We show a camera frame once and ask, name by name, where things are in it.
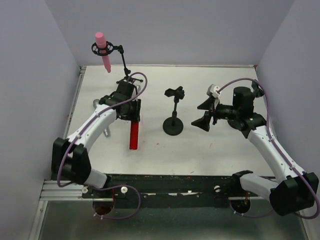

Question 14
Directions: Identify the red glitter microphone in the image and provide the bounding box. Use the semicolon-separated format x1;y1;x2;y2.
129;121;139;150

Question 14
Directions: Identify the black round base stand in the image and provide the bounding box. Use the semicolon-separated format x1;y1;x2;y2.
227;82;266;131
162;86;185;136

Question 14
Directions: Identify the black tripod shock mount stand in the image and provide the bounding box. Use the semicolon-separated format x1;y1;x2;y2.
91;41;144;85

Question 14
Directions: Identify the pink microphone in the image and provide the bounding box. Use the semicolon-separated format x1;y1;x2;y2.
95;32;111;73

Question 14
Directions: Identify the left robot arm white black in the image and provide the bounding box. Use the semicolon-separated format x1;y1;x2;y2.
51;80;141;189

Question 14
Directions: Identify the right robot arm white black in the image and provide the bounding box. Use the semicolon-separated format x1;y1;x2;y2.
191;83;319;216

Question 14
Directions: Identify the silver microphone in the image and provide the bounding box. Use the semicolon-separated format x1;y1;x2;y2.
92;99;111;138

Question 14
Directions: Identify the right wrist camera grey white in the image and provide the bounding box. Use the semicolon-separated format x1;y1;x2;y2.
206;84;221;99

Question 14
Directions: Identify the black mounting base plate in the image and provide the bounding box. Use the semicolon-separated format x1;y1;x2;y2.
82;174;256;209

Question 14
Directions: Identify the aluminium rail frame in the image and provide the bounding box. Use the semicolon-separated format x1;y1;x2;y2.
30;65;308;240

